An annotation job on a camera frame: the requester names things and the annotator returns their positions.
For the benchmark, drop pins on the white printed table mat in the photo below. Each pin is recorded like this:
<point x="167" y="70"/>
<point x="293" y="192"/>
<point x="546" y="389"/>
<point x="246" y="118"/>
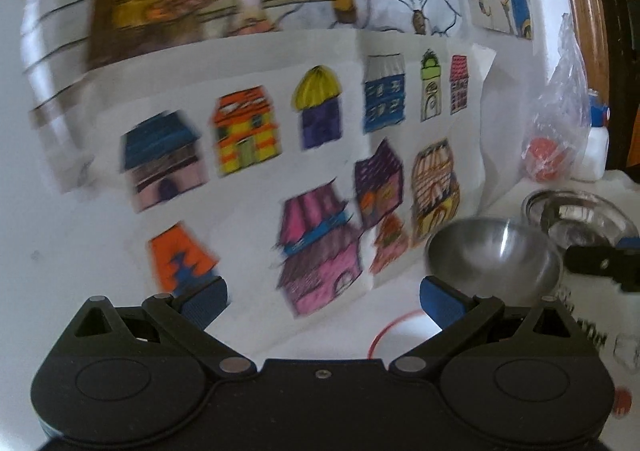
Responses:
<point x="609" y="317"/>

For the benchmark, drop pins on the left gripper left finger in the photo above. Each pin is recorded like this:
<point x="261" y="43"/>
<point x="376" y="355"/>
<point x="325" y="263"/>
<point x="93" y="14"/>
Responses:
<point x="184" y="319"/>

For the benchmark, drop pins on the clear plastic bag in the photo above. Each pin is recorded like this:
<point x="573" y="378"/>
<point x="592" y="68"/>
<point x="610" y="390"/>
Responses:
<point x="559" y="121"/>

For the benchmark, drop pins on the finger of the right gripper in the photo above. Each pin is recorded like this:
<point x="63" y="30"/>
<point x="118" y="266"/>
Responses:
<point x="619" y="263"/>

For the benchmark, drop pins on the white red-rimmed bowl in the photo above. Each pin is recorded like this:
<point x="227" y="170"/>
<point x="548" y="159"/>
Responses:
<point x="401" y="335"/>

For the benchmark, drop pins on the wooden door frame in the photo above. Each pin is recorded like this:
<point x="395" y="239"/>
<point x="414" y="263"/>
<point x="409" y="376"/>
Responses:
<point x="590" y="29"/>

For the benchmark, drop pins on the houses drawing paper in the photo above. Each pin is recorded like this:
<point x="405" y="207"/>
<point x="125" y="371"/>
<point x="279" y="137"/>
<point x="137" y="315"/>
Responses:
<point x="303" y="168"/>

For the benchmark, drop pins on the white bottle blue cap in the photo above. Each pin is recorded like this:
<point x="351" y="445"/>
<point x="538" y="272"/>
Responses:
<point x="590" y="165"/>

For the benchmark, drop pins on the deep steel bowl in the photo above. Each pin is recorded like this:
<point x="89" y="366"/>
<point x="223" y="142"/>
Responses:
<point x="494" y="257"/>

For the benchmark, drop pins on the rear steel plate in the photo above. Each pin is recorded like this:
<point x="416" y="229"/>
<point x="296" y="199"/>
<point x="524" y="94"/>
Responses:
<point x="571" y="217"/>

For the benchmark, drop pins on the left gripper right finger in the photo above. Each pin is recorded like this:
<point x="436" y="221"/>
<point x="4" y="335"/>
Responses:
<point x="462" y="320"/>

